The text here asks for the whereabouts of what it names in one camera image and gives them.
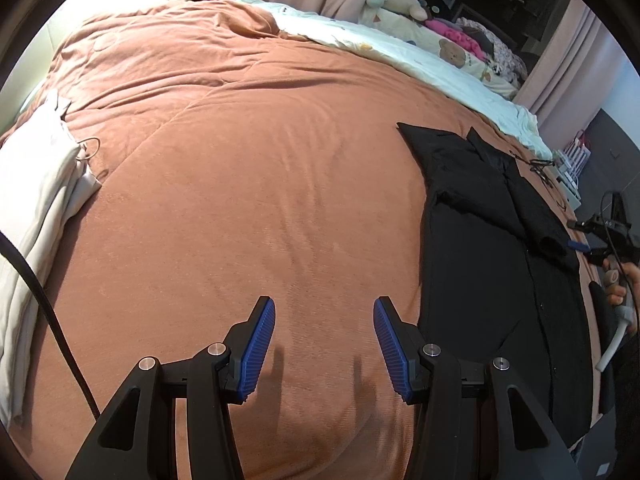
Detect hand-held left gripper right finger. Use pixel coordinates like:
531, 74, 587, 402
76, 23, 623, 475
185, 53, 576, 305
372, 296, 583, 480

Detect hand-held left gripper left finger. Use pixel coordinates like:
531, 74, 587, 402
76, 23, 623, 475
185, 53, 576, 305
65, 296, 277, 480

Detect black shirt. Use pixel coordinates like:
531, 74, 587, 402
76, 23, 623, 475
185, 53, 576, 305
396, 121, 608, 441

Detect black clothes hanger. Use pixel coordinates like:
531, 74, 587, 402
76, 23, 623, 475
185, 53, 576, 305
517, 152, 558, 177

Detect person's right hand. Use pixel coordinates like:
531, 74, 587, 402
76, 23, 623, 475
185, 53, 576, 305
600, 255, 640, 333

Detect orange blanket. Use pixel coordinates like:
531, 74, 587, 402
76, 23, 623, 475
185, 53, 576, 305
10, 0, 608, 480

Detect floral patterned cloth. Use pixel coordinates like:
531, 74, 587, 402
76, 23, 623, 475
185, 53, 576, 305
482, 30, 528, 86

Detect pink garment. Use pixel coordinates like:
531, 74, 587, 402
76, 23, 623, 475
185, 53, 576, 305
425, 17, 486, 58

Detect white printed quilt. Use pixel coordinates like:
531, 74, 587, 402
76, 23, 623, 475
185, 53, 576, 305
227, 0, 555, 158

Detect white folded garment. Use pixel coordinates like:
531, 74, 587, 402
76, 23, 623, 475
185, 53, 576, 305
0, 89, 103, 426

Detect cream plush toy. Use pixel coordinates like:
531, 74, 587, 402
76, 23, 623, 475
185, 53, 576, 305
362, 0, 433, 26

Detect black cable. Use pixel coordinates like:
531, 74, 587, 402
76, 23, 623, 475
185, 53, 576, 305
0, 232, 103, 423

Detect wire hanger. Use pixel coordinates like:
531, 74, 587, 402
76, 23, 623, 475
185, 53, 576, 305
75, 136, 101, 161

